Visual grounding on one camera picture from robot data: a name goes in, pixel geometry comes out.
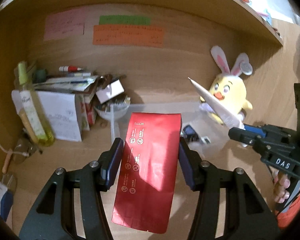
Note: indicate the small pink white carton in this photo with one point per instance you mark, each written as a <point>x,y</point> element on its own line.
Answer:
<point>112,90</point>

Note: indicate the dark blue foil sachet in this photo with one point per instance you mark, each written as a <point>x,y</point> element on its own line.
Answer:
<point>189,134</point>

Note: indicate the right hand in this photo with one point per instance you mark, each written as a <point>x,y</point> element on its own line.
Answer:
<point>282,183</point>

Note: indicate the pink sticky note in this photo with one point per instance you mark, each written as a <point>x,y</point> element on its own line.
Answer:
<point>64,24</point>

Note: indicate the red white marker pen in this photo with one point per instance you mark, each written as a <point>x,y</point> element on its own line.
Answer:
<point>70,69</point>

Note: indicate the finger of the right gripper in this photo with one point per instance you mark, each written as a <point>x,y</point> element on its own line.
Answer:
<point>242,136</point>
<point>254,129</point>

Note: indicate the yellow chick plush toy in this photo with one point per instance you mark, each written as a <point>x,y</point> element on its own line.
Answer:
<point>228,88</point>

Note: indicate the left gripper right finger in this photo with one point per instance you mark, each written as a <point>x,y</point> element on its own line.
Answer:
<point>247,215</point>

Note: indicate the white paper box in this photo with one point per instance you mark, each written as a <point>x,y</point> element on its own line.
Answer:
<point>62,111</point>

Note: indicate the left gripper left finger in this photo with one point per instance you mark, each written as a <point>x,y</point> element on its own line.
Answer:
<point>52,215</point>

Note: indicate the white bowl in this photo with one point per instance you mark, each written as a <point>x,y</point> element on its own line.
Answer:
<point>113,109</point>

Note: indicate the green sticky note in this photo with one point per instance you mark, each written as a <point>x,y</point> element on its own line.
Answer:
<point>124,19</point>

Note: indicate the orange sleeve forearm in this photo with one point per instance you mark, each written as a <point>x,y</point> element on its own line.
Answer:
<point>285,218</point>

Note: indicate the clear plastic storage bin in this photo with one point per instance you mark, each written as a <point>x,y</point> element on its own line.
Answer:
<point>191,114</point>

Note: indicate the yellow green lotion bottle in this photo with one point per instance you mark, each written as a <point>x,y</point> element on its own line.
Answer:
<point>33,109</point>

